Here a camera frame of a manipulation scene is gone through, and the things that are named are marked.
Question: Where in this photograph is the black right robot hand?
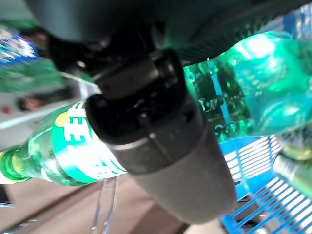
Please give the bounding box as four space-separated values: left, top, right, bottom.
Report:
23 0 312 225

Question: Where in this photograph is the blue plastic shopping basket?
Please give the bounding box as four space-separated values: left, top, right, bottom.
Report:
218 0 312 234

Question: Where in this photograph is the green Sprite bottle yellow cap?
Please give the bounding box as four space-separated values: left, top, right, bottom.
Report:
0 30 312 188

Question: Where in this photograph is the green bottle in basket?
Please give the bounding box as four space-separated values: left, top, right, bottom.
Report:
272 143 312 195

